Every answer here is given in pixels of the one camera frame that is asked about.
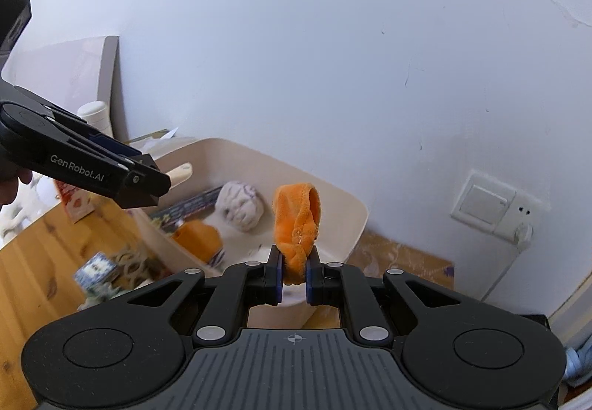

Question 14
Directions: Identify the orange fleece scrunchie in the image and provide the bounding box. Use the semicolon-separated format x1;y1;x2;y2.
272;183;321;285

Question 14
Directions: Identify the long black cardboard box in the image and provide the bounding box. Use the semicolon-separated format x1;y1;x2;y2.
149;186;222;233

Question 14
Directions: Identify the beige hair claw clip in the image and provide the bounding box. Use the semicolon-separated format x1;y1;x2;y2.
110;247;162;290

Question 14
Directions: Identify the blue white pocket tissue pack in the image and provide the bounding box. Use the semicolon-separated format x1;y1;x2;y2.
73;252;117;291

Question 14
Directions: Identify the green plaid scrunchie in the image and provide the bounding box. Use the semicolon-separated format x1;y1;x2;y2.
77;283;128;311

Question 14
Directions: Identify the person's hand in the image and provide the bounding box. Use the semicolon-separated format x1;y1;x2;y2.
0;169;32;206

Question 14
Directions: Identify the purple flower table mat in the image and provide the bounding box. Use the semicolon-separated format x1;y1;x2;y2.
302;228;457;330

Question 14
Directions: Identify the white sheep plush toy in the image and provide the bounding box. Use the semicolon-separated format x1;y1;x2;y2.
1;173;60;247

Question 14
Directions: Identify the beige plastic storage basket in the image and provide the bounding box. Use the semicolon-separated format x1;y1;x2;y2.
131;136;370;330

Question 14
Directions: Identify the white thermos bottle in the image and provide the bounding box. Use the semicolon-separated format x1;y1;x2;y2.
77;101;113;138

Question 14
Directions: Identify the red milk carton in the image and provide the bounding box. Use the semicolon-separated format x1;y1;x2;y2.
54;180;95;224

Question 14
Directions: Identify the olive tissue box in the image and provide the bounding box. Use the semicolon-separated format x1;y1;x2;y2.
127;128;178;154

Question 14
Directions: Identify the white wall socket switch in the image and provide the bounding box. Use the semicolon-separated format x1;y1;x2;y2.
451;171;551;251

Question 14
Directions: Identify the white power cable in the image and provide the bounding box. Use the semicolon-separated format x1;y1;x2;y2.
477;224;536;305

